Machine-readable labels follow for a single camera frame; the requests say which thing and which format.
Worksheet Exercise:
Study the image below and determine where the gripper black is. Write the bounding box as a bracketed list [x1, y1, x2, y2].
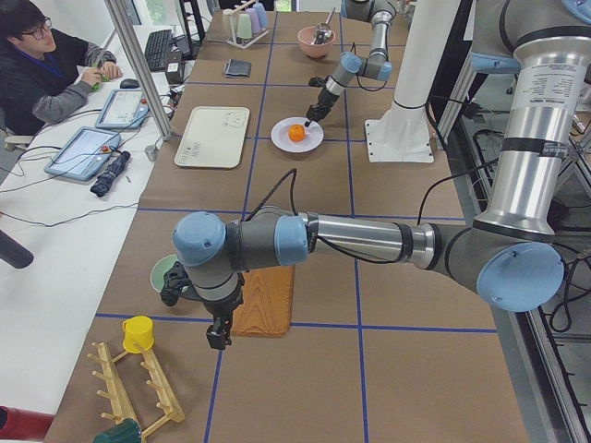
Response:
[304, 76, 344, 128]
[160, 261, 245, 350]

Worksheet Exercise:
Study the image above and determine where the white round plate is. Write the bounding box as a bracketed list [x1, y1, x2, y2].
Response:
[271, 117, 324, 153]

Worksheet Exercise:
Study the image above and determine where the orange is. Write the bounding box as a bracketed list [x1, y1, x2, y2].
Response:
[288, 124, 307, 142]

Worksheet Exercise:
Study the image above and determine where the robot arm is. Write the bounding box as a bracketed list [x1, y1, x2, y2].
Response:
[304, 0, 397, 127]
[160, 1, 590, 350]

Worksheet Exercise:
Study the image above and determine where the cream bear tray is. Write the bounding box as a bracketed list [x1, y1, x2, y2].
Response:
[175, 106, 250, 169]

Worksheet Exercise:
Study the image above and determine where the wooden cutting board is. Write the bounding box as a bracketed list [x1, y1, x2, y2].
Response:
[232, 266, 295, 338]

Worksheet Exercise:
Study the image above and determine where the yellow mug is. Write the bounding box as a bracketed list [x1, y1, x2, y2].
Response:
[122, 316, 154, 353]

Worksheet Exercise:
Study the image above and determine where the light green bowl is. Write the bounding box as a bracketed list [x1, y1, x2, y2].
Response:
[151, 254, 177, 293]

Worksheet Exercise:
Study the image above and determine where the pink bowl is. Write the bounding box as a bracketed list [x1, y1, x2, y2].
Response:
[296, 26, 336, 58]

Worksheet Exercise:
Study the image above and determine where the folded grey cloth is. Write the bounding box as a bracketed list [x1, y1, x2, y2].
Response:
[223, 59, 252, 78]

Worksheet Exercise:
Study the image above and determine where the metal scoop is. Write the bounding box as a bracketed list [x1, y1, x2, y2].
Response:
[313, 7, 336, 45]

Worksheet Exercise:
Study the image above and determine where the green cup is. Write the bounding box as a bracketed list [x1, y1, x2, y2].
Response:
[236, 13, 252, 42]

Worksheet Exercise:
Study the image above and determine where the purple cup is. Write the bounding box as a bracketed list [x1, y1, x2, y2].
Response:
[246, 7, 261, 34]

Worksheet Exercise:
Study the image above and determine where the wooden mug rack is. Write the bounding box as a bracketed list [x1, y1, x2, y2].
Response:
[88, 341, 186, 442]

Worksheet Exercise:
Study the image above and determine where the blue cup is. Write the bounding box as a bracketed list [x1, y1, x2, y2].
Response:
[253, 3, 268, 29]

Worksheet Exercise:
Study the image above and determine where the dark green mug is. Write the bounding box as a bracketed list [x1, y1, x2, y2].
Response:
[92, 418, 142, 443]

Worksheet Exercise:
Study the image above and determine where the black keyboard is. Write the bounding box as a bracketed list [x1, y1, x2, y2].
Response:
[144, 29, 173, 72]

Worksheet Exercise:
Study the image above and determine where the teach pendant far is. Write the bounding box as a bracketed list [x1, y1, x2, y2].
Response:
[95, 89, 150, 130]

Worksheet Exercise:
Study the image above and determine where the teach pendant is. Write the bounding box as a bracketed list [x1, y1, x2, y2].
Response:
[95, 89, 150, 130]
[44, 126, 121, 182]

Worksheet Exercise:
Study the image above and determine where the black computer mouse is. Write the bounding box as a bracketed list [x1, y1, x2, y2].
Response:
[119, 78, 139, 90]

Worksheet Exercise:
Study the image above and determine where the folded dark umbrella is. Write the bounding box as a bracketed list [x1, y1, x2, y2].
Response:
[90, 151, 131, 198]

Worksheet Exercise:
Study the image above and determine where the red cylinder object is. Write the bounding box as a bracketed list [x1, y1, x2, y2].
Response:
[1, 406, 54, 442]

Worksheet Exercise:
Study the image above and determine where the teach pendant near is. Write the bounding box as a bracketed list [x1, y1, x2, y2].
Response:
[44, 126, 121, 182]

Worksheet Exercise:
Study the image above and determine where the seated person in black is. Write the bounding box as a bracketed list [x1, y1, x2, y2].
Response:
[1, 1, 122, 136]

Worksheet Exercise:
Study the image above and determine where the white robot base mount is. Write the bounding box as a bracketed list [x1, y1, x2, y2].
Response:
[366, 0, 461, 163]

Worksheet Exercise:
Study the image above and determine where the white wire cup rack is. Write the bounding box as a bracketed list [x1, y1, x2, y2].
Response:
[226, 29, 269, 49]

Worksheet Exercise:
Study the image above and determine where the wooden rack dowel handle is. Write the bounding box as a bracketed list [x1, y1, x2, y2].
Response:
[220, 0, 258, 15]

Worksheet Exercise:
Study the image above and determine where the aluminium frame post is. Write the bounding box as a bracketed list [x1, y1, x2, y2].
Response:
[104, 0, 172, 141]

